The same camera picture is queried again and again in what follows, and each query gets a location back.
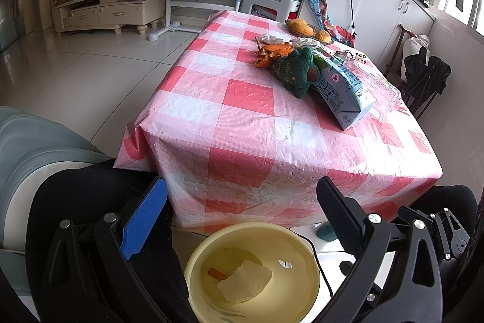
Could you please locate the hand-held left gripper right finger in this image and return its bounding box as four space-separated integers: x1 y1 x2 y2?
314 176 444 323

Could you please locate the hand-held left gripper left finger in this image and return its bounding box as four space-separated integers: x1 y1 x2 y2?
38 176 171 323

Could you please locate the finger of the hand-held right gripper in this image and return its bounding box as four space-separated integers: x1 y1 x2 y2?
399 207 471 263

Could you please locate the yellow plastic basin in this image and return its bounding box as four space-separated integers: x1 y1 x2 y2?
183 222 321 323

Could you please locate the blue drink carton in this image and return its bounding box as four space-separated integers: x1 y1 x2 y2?
308 54 377 131

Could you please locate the clear plastic bottle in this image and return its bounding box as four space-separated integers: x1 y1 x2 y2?
352 58 402 119

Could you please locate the green knit toy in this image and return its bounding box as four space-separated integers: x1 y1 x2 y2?
272 47 322 98

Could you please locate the red white snack wrapper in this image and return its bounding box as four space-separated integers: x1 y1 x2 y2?
329 48 367 63

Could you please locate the large white tissue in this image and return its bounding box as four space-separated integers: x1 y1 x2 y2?
289 36 316 48

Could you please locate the large orange peel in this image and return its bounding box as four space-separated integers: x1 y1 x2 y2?
258 42 295 59

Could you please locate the teal slipper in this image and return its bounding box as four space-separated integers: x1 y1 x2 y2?
316 222 337 242

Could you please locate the person's right leg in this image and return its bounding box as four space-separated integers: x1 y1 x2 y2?
416 185 479 233

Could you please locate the person's leg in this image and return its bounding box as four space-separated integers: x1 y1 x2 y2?
26 157 190 323
416 185 479 233

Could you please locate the person's left leg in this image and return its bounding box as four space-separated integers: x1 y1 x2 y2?
26 157 190 323

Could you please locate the red checked tablecloth table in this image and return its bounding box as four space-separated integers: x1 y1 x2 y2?
113 10 444 236

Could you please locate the black jacket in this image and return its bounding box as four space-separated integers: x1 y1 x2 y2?
403 47 452 108

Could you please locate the wooden chair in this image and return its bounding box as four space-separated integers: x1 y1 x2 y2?
384 23 428 115

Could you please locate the dark fruit plate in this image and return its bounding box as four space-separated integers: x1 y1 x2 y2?
284 20 335 44

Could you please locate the white sack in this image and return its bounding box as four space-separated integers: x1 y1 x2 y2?
401 35 432 61

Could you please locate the long yellow mango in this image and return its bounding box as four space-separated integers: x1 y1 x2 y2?
285 19 314 37

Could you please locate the white cabinet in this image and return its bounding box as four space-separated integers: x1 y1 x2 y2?
310 0 437 81

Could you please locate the cream television cabinet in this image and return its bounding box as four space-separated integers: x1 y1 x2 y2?
51 0 167 36

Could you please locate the colourful printed bag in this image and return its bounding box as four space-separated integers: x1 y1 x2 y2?
302 0 356 47

